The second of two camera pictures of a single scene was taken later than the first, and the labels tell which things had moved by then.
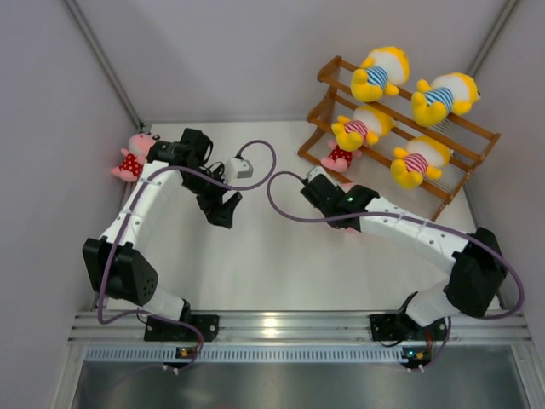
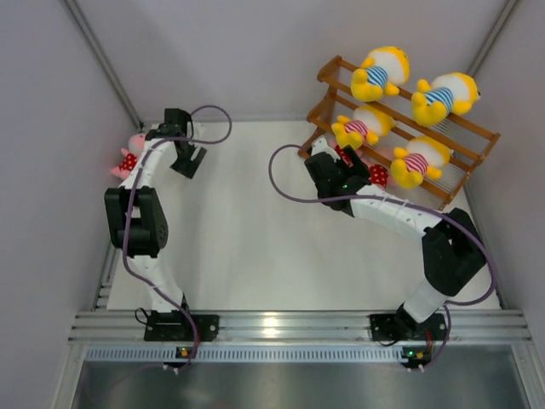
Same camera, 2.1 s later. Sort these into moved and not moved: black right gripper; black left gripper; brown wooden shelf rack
Moved: black left gripper; black right gripper
Not moved: brown wooden shelf rack
